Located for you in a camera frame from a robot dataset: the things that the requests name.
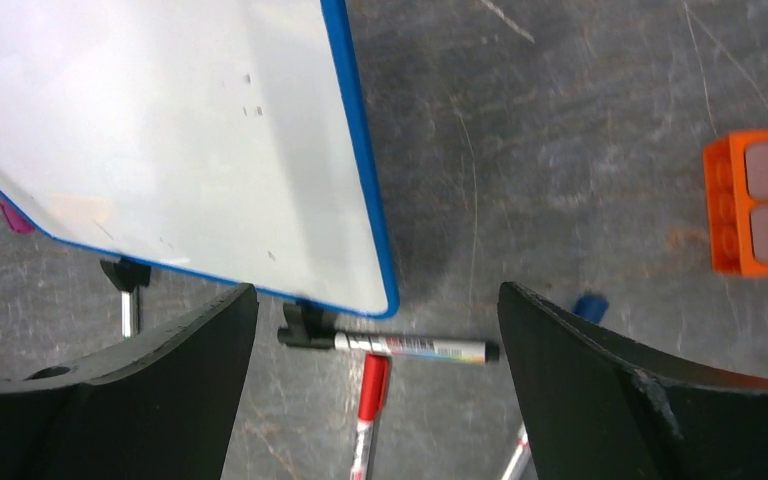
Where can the orange window toy block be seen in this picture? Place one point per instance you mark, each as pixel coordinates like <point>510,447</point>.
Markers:
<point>736,189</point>

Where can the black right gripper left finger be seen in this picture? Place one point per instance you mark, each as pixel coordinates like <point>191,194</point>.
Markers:
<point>159,405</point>

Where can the black whiteboard foot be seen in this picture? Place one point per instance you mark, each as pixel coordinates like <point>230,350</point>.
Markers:
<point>126,275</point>
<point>306,321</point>

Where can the purple cap marker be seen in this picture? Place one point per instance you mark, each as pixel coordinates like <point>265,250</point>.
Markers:
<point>16,221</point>

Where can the black whiteboard foot right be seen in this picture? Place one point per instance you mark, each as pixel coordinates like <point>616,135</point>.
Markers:
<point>306,321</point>

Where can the blue cap marker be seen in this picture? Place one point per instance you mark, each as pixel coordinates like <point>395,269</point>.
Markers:
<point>591,307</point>

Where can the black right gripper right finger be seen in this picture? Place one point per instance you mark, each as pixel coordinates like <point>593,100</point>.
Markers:
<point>599,405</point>

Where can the red cap marker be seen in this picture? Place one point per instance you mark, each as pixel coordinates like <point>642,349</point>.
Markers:
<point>371,401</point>

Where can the black cap marker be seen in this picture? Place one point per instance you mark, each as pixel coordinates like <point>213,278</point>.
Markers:
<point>462,351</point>

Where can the green cap marker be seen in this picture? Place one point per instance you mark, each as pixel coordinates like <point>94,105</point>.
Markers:
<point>130,313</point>

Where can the blue framed whiteboard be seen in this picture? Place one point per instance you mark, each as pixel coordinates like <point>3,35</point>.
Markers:
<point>224,139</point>

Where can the black whiteboard foot left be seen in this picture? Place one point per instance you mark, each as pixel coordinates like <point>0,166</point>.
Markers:
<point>126,275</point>

